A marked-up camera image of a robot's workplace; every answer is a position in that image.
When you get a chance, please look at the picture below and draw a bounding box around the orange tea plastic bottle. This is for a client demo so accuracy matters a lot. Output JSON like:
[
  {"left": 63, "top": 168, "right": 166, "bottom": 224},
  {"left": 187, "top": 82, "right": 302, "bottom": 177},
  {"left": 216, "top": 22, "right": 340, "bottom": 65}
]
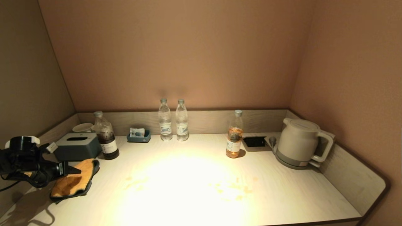
[{"left": 226, "top": 110, "right": 243, "bottom": 158}]

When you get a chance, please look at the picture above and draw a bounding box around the white electric kettle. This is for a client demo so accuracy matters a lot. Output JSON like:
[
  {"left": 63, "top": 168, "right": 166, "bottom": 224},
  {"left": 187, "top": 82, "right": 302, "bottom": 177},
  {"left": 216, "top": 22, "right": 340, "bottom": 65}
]
[{"left": 276, "top": 118, "right": 334, "bottom": 166}]

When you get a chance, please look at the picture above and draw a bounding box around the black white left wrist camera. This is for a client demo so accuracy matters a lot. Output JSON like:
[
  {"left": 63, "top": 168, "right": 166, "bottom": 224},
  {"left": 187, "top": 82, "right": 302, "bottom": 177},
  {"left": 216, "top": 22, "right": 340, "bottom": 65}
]
[{"left": 5, "top": 136, "right": 40, "bottom": 152}]

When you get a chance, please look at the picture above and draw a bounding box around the black recessed power socket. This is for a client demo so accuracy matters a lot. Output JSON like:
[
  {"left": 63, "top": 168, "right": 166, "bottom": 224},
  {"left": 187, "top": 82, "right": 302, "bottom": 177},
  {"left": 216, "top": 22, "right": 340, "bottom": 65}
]
[{"left": 242, "top": 136, "right": 270, "bottom": 152}]

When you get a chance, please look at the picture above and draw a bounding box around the orange microfiber cloth grey edge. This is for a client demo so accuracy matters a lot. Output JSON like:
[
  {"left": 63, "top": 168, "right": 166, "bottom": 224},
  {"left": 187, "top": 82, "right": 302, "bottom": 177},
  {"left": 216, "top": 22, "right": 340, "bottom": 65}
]
[{"left": 50, "top": 159, "right": 100, "bottom": 204}]

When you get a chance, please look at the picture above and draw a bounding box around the small blue tray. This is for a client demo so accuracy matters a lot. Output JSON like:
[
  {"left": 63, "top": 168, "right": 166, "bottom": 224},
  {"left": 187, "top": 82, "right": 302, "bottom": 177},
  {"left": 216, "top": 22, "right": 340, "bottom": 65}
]
[{"left": 127, "top": 130, "right": 151, "bottom": 143}]

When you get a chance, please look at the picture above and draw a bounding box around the dark drink plastic bottle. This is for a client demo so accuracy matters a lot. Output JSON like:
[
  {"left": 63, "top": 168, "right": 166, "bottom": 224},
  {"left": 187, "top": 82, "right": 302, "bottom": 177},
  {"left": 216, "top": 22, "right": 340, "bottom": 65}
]
[{"left": 94, "top": 111, "right": 120, "bottom": 160}]

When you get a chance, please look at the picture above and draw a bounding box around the grey-blue tissue box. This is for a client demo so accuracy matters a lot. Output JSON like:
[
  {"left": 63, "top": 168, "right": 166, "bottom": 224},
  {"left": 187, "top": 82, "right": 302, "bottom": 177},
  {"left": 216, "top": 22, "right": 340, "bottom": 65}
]
[{"left": 54, "top": 133, "right": 103, "bottom": 161}]

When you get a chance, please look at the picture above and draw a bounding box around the white ceramic cup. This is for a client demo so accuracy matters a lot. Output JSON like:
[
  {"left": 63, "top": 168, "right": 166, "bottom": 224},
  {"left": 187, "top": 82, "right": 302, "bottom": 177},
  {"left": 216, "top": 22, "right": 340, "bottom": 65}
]
[{"left": 72, "top": 123, "right": 94, "bottom": 133}]

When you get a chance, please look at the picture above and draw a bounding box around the grey kettle base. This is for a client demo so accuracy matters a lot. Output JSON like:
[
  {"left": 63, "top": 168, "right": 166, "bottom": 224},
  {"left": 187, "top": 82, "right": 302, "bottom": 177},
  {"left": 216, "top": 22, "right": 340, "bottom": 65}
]
[{"left": 275, "top": 149, "right": 321, "bottom": 170}]

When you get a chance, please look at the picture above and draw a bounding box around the clear water bottle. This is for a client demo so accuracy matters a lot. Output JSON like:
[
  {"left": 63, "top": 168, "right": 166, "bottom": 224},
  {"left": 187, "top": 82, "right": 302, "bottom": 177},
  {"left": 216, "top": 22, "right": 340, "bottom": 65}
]
[
  {"left": 175, "top": 99, "right": 189, "bottom": 141},
  {"left": 158, "top": 98, "right": 173, "bottom": 141}
]

